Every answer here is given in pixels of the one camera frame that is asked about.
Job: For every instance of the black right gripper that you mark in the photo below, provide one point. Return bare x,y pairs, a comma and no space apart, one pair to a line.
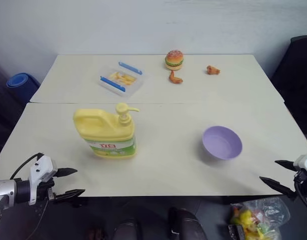
302,182

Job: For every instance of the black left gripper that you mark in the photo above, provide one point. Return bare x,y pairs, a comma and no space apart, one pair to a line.
46,187

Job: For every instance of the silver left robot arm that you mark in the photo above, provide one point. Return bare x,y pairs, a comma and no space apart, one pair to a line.
3,191

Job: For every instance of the yellow detergent pump bottle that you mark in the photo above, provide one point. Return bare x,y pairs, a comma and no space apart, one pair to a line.
106,132

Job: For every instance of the purple plastic bowl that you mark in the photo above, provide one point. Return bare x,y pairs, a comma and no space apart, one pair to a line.
222,142

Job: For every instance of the clear bag of colourful toys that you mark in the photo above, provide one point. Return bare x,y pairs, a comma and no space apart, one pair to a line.
261,220

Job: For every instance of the small dark rounded shape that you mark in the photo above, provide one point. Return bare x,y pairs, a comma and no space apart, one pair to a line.
126,230

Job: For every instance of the black chair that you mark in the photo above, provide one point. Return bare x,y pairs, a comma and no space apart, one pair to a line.
296,82

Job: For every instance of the large dark rounded shape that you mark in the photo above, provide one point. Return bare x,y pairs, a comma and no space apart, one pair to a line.
186,225

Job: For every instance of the rolled blue mat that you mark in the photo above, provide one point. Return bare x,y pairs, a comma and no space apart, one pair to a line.
21,83

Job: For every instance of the clear container with blue clips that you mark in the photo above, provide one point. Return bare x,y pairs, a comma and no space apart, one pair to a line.
123,86

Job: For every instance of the toy french fries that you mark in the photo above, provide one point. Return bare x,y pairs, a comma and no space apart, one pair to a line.
123,78

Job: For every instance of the short toy fried chicken piece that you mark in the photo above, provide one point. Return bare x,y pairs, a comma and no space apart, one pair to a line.
213,70

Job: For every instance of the long toy fried chicken piece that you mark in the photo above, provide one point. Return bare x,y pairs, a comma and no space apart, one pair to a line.
174,78

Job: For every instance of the toy hamburger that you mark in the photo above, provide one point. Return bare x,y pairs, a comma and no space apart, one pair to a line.
174,60

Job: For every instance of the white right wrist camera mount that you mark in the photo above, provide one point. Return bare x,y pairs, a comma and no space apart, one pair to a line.
304,161

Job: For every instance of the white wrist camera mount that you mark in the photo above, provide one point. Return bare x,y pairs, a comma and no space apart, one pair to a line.
304,161
41,166

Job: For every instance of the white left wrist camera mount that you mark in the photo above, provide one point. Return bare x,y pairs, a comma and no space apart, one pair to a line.
41,166

